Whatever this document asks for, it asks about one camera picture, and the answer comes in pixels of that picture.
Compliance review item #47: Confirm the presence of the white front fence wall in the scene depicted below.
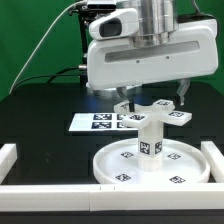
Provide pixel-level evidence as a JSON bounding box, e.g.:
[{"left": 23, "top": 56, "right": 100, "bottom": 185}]
[{"left": 0, "top": 183, "right": 224, "bottom": 212}]

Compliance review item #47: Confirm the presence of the white right fence wall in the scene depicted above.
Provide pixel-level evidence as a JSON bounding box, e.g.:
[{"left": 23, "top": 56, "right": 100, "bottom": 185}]
[{"left": 201, "top": 141, "right": 224, "bottom": 183}]

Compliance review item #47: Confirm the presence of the white round table top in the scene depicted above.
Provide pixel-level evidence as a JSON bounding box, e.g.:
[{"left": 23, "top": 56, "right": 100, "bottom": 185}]
[{"left": 93, "top": 138, "right": 210, "bottom": 185}]

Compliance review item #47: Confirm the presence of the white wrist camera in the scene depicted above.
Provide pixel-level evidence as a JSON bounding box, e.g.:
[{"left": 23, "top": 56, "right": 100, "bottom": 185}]
[{"left": 89, "top": 8, "right": 139, "bottom": 41}]

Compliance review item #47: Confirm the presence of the black camera stand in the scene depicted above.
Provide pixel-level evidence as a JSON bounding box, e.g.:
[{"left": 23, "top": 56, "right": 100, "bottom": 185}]
[{"left": 68, "top": 0, "right": 116, "bottom": 85}]

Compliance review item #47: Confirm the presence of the white fence wall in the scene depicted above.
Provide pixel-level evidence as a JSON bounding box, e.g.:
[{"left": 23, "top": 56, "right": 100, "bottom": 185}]
[
  {"left": 0, "top": 144, "right": 17, "bottom": 184},
  {"left": 0, "top": 183, "right": 224, "bottom": 212},
  {"left": 201, "top": 141, "right": 224, "bottom": 183}
]

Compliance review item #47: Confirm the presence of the white table base part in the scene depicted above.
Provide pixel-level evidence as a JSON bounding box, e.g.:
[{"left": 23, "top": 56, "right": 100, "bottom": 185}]
[{"left": 114, "top": 99, "right": 192, "bottom": 129}]

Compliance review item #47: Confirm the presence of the white marker sheet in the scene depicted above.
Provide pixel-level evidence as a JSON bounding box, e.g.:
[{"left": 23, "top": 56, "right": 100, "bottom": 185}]
[{"left": 69, "top": 113, "right": 130, "bottom": 132}]

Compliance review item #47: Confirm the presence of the white cable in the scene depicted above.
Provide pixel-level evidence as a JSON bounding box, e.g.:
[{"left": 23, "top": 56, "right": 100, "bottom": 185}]
[{"left": 8, "top": 0, "right": 87, "bottom": 95}]

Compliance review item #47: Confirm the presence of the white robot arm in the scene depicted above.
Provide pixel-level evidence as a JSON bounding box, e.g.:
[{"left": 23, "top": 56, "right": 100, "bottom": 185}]
[{"left": 87, "top": 0, "right": 218, "bottom": 112}]

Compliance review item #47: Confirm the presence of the black cable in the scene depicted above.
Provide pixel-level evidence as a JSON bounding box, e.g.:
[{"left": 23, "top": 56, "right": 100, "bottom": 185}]
[{"left": 13, "top": 66, "right": 88, "bottom": 92}]

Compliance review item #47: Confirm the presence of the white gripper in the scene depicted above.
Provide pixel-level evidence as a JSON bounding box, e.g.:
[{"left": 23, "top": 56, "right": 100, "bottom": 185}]
[{"left": 87, "top": 19, "right": 218, "bottom": 112}]

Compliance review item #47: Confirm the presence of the white left fence wall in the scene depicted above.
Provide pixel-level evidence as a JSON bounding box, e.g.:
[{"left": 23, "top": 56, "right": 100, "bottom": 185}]
[{"left": 0, "top": 144, "right": 17, "bottom": 184}]

